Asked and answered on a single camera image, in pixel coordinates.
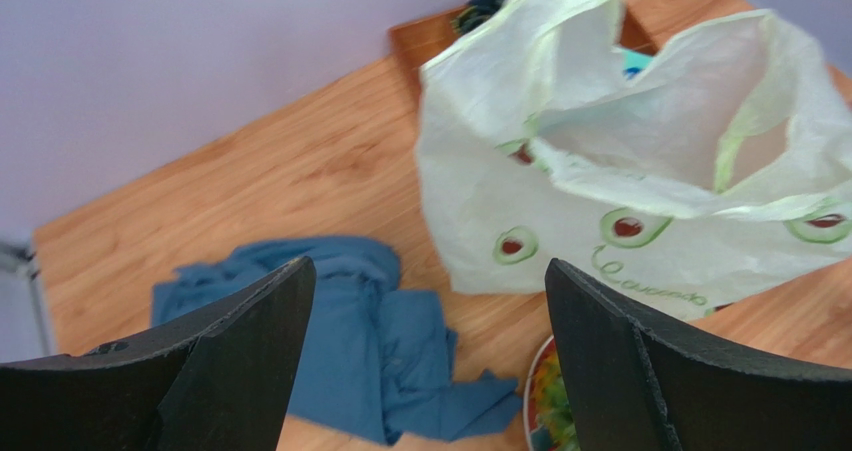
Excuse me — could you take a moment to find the dark blue yellow sock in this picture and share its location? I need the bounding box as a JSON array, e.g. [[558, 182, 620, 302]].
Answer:
[[451, 0, 505, 36]]

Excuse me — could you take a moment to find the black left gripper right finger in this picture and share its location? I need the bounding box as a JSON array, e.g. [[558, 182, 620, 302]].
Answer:
[[545, 259, 851, 450]]

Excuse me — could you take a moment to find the wooden compartment tray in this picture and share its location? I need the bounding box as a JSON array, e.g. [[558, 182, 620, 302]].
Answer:
[[388, 0, 660, 105]]

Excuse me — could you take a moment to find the fake pineapple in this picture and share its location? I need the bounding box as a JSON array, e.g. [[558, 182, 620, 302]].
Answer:
[[532, 350, 580, 451]]

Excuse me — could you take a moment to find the red and teal floral plate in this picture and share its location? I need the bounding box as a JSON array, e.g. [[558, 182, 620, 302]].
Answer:
[[521, 334, 580, 451]]

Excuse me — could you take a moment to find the teal white sock right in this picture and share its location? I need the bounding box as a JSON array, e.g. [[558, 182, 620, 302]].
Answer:
[[621, 48, 653, 80]]

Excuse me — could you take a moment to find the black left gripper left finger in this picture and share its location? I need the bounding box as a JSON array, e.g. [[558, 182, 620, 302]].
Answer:
[[1, 257, 316, 450]]

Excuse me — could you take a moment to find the blue cloth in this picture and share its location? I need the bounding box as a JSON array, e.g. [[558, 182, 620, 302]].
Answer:
[[151, 236, 522, 446]]

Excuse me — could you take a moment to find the pale yellow plastic bag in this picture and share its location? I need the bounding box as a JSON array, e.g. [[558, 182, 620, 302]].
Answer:
[[416, 0, 851, 320]]

